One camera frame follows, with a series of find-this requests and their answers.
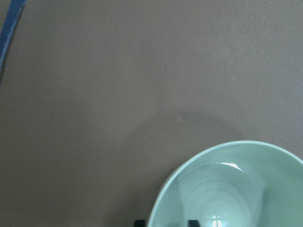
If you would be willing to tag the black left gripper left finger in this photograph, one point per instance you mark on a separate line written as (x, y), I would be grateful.
(139, 223)

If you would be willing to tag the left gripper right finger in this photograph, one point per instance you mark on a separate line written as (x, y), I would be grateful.
(193, 223)

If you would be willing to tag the mint green bowl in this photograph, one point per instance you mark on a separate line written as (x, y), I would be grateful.
(235, 184)

